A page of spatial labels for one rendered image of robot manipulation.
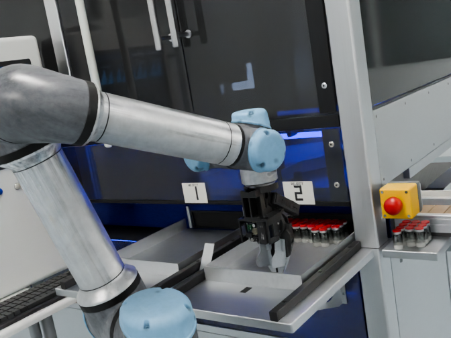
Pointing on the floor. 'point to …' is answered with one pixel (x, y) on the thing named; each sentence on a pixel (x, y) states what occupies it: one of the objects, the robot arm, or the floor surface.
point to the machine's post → (362, 162)
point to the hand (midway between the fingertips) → (279, 270)
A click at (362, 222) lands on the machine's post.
